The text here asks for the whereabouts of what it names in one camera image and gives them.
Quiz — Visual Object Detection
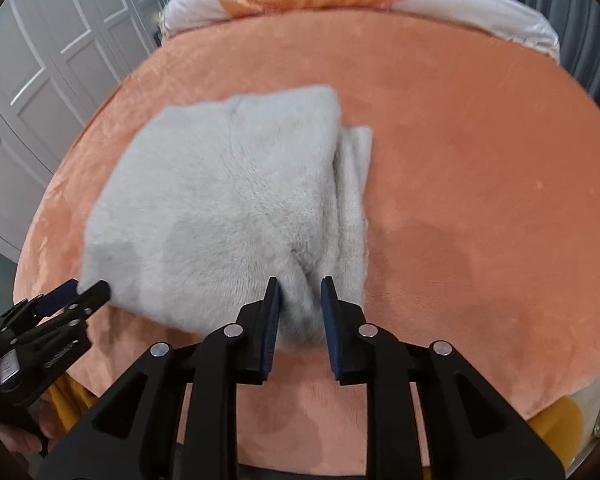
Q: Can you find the person's left hand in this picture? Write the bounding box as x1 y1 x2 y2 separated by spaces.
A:
0 425 42 478

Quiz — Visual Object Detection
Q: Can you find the white pillow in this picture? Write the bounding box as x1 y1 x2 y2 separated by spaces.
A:
159 0 560 61

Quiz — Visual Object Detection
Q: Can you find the white panelled wardrobe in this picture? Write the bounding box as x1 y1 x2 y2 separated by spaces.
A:
0 0 166 261

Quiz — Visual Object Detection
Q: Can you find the grey fleece garment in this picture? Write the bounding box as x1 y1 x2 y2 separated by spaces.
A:
79 86 373 347

